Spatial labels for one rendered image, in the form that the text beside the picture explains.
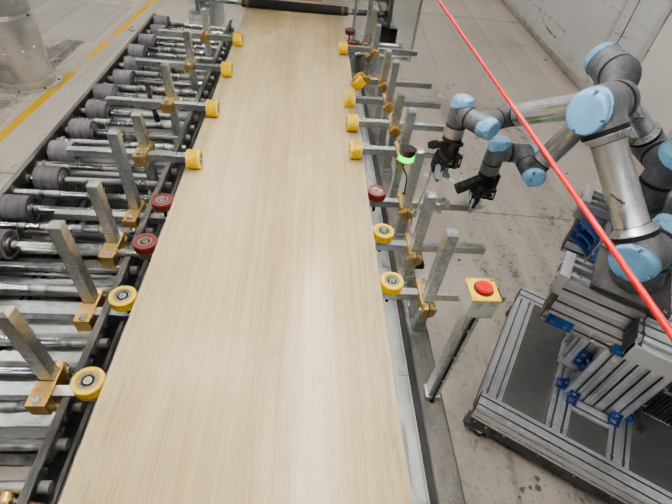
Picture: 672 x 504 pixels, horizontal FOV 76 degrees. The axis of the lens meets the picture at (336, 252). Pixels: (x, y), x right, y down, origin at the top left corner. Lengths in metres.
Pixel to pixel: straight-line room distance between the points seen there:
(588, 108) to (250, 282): 1.07
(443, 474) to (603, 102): 1.07
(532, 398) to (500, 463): 0.33
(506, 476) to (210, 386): 1.48
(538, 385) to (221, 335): 1.53
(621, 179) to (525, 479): 1.43
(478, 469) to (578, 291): 0.99
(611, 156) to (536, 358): 1.28
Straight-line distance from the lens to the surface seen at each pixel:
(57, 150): 2.32
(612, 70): 1.71
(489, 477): 2.24
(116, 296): 1.46
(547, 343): 2.47
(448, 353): 1.26
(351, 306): 1.37
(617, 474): 2.25
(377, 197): 1.80
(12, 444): 1.41
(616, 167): 1.36
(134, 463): 1.18
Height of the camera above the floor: 1.97
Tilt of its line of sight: 44 degrees down
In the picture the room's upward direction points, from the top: 7 degrees clockwise
